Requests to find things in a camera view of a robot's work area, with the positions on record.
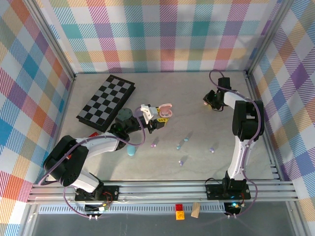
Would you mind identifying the pink earbud charging case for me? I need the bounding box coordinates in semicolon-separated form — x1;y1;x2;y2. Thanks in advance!
158;103;173;118

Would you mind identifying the black and white chessboard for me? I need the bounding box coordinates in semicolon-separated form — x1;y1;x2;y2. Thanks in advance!
76;74;136;133

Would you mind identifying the small controller board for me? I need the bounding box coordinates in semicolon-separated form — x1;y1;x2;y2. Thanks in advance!
224;201;244;212
84;202;111;214

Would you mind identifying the small wooden block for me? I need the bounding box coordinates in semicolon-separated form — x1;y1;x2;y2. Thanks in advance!
190;202;201;219

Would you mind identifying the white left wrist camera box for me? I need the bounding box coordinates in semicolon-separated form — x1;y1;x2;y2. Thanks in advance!
140;104;154;124

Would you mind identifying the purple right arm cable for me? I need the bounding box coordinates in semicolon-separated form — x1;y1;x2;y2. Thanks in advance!
208;69;265;219

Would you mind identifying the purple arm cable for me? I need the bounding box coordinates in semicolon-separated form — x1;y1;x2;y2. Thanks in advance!
208;69;265;219
38;108;146;218

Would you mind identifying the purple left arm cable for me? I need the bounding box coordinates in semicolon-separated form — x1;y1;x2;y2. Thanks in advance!
38;108;146;218

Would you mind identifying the aluminium side rail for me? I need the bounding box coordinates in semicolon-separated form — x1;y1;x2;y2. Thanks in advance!
43;73;77;184
245;71;284;182

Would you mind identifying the aluminium frame post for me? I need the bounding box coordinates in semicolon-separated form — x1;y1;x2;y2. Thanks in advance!
245;0;295;76
24;0;76;82

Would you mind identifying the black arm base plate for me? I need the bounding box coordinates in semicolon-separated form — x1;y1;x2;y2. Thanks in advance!
74;185;120;202
205;183;251;200

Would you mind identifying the aluminium mounting rail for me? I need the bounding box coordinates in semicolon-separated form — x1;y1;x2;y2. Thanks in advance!
27;180;300;205

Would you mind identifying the grey slotted cable duct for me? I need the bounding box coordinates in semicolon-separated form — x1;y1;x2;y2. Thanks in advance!
38;205;226;214

